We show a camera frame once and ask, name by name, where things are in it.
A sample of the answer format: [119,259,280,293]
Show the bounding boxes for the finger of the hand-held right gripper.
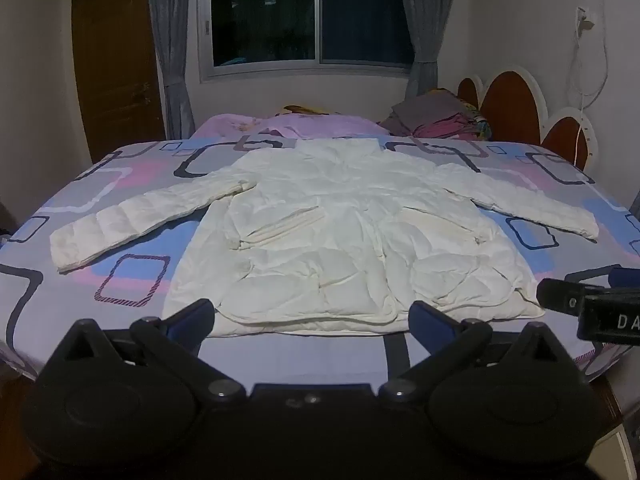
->
[607,267,640,290]
[536,277,587,317]

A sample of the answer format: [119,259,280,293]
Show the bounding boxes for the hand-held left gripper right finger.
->
[378,301,576,404]

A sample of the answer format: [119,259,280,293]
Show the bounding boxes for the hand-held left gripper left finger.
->
[47,299,247,404]

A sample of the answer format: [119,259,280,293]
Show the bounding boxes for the white puffer jacket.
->
[50,138,600,337]

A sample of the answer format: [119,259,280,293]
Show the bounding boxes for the pile of folded clothes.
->
[377,88,494,141]

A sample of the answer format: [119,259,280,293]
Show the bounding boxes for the bed with patterned sheet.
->
[0,136,640,382]

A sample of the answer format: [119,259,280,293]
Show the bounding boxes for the scalloped brown headboard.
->
[456,64,599,171]

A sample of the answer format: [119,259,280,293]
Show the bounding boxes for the pink blanket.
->
[192,110,391,141]

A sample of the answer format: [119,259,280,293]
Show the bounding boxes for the brown wooden door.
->
[71,0,169,164]

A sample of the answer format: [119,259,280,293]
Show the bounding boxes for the grey curtain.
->
[146,0,202,139]
[397,0,454,99]

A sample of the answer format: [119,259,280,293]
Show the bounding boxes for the sliding glass window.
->
[197,0,417,84]

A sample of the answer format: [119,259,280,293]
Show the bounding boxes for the white charger cable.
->
[567,7,609,169]

